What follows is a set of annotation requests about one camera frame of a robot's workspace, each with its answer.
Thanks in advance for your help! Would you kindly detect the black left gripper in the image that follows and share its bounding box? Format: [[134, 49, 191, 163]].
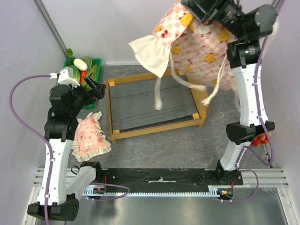
[[68, 75, 105, 116]]

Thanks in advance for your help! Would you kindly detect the pink checkered duck mattress cover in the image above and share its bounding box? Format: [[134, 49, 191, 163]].
[[128, 0, 236, 111]]

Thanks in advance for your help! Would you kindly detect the wooden pet bed frame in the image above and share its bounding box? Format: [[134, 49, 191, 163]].
[[105, 73, 209, 144]]

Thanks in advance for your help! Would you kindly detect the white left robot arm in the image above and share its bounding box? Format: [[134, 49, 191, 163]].
[[27, 77, 106, 224]]

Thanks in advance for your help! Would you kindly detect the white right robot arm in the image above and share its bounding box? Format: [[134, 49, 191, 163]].
[[181, 0, 278, 185]]

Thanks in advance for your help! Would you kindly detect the grey fabric bed sling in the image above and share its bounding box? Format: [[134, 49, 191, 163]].
[[110, 76, 197, 130]]

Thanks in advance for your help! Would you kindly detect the orange toy carrot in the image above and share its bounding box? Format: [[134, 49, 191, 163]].
[[80, 71, 87, 83]]

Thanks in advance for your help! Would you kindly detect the green toy bok choy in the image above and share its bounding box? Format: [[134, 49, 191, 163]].
[[69, 65, 81, 82]]

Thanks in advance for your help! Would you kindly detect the green toy leafy vegetable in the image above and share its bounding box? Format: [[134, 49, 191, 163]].
[[83, 57, 98, 81]]

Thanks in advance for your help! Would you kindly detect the white toy radish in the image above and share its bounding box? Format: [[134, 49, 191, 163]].
[[73, 59, 88, 71]]

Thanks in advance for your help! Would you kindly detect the green plastic crate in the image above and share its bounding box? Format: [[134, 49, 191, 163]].
[[62, 57, 105, 98]]

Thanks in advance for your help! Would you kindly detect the pink frilled pillow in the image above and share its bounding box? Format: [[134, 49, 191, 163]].
[[72, 112, 112, 162]]

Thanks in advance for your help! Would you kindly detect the red toy cherry bunch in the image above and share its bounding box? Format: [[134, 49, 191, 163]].
[[250, 134, 270, 147]]

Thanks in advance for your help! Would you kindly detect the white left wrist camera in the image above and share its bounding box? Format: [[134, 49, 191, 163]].
[[50, 67, 80, 87]]

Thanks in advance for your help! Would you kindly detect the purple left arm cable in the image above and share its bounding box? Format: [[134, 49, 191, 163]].
[[8, 74, 56, 225]]

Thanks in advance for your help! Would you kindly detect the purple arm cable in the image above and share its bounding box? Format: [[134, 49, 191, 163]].
[[219, 0, 285, 203], [8, 74, 56, 225]]

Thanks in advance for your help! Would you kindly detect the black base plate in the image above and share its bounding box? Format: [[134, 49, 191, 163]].
[[94, 168, 243, 193]]

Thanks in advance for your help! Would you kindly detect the grey slotted cable duct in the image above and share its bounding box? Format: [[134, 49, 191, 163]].
[[83, 187, 233, 198]]

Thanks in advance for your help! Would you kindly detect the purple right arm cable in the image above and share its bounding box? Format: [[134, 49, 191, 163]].
[[219, 0, 285, 203]]

